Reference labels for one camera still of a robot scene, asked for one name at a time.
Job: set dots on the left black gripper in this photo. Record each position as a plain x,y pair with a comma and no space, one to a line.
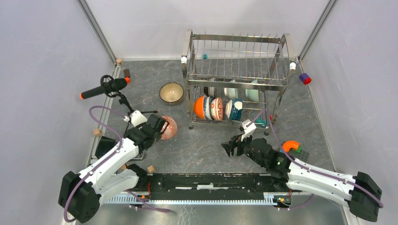
158,135

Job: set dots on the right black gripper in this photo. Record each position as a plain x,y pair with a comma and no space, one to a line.
234,142

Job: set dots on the red white patterned bowl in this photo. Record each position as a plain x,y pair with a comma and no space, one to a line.
169,129

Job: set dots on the brown beige bowl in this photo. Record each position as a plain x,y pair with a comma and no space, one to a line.
171,93

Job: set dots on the steel dish rack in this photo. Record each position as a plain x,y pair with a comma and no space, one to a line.
212,62

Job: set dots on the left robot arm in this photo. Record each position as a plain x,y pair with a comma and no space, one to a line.
82,193

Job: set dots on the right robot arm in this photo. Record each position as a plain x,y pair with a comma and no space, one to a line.
359,193

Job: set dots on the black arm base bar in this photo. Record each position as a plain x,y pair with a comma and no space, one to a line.
209,186

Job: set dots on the teal block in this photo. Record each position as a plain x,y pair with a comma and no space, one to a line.
262,123

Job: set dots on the orange curved tube toy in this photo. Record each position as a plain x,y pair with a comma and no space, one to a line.
291,145

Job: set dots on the wooden cube near base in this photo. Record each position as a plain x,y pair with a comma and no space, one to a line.
151,169

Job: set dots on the orange bowl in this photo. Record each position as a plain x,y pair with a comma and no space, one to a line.
198,107

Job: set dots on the red floral bowl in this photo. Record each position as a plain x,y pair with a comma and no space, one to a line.
217,109

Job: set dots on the light green bowl front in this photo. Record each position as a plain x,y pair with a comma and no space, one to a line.
252,94

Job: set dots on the light green ribbed bowl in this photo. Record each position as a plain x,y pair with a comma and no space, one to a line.
231,93

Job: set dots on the blue white patterned bowl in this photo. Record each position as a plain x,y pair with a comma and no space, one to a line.
207,107

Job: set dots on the brown block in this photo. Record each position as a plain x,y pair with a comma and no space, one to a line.
126,73

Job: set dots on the black microphone on tripod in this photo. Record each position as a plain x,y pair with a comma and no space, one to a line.
111,88

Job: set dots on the purple red block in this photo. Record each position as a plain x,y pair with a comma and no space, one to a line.
305,78

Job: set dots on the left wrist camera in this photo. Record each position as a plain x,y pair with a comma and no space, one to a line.
136,118

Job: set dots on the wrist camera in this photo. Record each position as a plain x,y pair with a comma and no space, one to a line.
247,128
136,118

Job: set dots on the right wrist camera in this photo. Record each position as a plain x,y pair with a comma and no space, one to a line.
247,128

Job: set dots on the wooden cube left rail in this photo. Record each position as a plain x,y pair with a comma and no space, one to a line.
97,132

